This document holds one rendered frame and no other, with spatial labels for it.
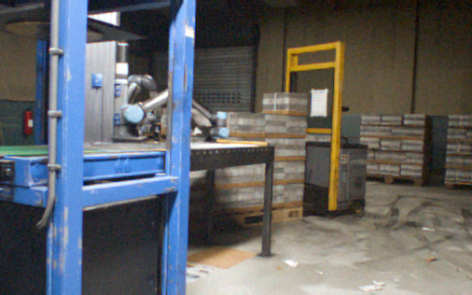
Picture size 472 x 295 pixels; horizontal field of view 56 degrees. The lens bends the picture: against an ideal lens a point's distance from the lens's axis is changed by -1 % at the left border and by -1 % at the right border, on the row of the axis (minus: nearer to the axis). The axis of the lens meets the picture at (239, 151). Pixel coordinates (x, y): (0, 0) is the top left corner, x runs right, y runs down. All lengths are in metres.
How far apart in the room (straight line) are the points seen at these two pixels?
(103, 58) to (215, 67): 8.58
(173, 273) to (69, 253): 0.62
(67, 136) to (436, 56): 9.37
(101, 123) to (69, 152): 2.06
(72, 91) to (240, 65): 10.27
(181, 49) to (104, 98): 1.66
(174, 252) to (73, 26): 1.02
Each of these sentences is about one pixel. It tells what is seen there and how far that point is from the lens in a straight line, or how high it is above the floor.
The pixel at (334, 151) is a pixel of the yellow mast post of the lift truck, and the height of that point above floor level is 0.71.
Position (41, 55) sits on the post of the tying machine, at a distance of 2.58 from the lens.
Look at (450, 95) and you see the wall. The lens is 10.22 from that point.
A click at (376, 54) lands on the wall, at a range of 10.54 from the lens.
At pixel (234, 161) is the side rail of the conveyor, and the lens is 2.74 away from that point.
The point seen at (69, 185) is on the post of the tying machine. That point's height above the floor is 0.72.
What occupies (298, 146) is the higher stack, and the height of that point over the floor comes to 0.76.
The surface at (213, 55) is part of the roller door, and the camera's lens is 12.12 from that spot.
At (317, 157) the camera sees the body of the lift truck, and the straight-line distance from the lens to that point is 5.13.
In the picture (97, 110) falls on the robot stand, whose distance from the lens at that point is 3.54.
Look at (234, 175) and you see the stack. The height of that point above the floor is 0.49.
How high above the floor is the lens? 0.92
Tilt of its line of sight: 3 degrees down
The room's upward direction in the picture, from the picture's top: 2 degrees clockwise
